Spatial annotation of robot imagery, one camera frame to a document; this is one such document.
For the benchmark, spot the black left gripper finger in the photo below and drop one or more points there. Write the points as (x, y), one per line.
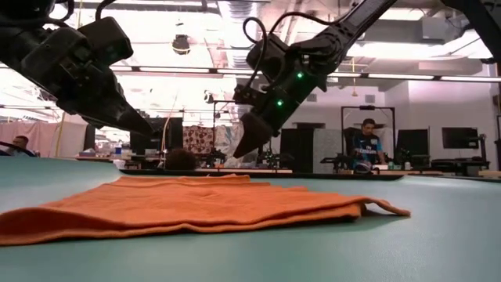
(121, 115)

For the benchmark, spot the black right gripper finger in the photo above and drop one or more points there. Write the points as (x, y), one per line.
(252, 133)

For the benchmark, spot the orange towel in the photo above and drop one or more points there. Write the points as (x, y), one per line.
(195, 203)

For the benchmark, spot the black background robot arm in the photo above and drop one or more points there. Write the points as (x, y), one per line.
(216, 157)
(270, 158)

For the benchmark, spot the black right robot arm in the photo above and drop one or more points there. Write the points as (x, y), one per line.
(360, 19)

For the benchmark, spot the black partition panel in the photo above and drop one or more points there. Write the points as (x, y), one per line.
(296, 150)

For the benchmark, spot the cluttered work table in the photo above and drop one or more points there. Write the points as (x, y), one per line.
(98, 158)

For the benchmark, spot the patterned cloth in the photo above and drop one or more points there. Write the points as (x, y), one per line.
(197, 139)

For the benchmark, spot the black monitor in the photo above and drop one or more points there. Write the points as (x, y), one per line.
(413, 147)
(460, 137)
(172, 137)

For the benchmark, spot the grey partition panel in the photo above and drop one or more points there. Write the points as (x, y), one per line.
(326, 150)

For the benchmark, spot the person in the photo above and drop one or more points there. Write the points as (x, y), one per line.
(20, 144)
(367, 149)
(181, 158)

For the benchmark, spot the pink curtain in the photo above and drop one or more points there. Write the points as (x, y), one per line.
(35, 137)

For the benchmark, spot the green table mat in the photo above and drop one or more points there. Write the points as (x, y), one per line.
(274, 258)

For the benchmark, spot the black desk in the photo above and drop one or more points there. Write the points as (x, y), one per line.
(460, 162)

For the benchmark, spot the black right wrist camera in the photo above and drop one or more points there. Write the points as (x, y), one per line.
(270, 58)

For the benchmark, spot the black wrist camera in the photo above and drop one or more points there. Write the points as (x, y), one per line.
(107, 39)
(270, 58)

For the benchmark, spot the black stand frame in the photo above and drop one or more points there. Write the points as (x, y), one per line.
(368, 107)
(225, 101)

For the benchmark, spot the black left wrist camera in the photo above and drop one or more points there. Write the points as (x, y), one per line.
(107, 39)

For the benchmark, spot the long ceiling light rail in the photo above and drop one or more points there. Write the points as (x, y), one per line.
(174, 69)

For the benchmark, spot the black overhead camera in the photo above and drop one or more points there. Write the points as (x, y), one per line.
(181, 44)

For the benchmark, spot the silver ventilation duct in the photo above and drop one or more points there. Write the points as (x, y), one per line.
(236, 11)

